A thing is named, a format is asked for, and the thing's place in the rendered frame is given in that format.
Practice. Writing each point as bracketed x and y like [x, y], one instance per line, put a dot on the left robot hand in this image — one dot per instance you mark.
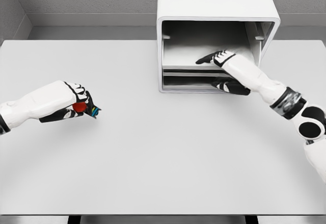
[57, 95]

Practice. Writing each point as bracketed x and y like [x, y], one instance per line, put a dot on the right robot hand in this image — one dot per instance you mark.
[239, 73]

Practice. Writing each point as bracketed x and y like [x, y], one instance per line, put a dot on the black red-knob load switch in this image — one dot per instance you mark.
[79, 107]

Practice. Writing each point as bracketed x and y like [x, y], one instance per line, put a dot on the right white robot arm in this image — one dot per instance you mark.
[270, 86]

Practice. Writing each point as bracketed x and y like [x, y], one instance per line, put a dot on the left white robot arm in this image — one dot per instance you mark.
[15, 114]

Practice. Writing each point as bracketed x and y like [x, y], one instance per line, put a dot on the white multi-storey storage cabinet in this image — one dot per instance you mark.
[214, 2]

